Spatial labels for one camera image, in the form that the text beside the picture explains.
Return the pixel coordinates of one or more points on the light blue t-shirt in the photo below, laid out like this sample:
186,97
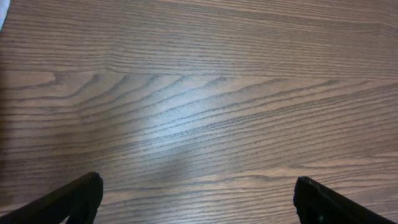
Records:
4,7

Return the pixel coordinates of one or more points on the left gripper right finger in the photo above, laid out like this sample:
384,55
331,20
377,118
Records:
317,204

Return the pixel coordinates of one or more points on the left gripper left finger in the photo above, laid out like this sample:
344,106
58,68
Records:
75,202

